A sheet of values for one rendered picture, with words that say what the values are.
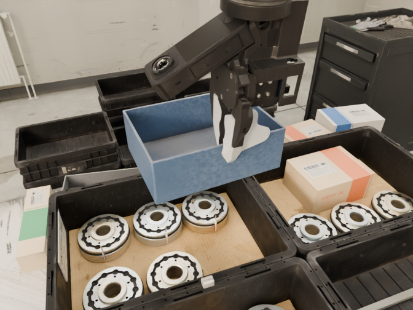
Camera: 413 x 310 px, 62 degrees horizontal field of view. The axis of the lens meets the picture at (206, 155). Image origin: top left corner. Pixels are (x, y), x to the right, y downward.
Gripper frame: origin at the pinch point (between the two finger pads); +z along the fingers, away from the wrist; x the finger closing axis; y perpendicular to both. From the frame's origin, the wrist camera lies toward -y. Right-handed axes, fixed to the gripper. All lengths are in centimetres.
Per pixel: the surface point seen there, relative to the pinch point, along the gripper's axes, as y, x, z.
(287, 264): 8.9, -8.7, 19.0
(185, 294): -8.1, -7.8, 19.1
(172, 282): -8.5, -1.6, 26.0
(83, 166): -23, 85, 70
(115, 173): -12, 48, 43
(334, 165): 35.4, 11.9, 23.3
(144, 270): -12.3, 4.9, 30.3
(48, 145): -37, 110, 74
